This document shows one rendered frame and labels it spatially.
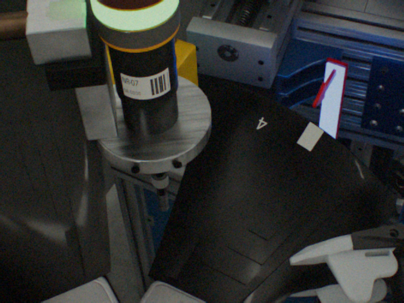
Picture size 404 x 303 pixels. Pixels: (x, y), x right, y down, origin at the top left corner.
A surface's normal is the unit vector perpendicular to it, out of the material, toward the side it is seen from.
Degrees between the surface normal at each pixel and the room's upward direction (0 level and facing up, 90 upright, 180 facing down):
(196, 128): 0
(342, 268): 14
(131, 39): 90
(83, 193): 46
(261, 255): 9
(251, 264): 7
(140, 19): 90
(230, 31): 0
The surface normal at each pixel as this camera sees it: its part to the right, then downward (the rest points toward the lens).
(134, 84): -0.22, 0.77
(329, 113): -0.47, 0.70
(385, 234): -0.12, -0.51
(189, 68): 0.88, 0.35
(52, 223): 0.04, 0.18
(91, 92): 0.11, 0.78
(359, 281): 0.19, -0.55
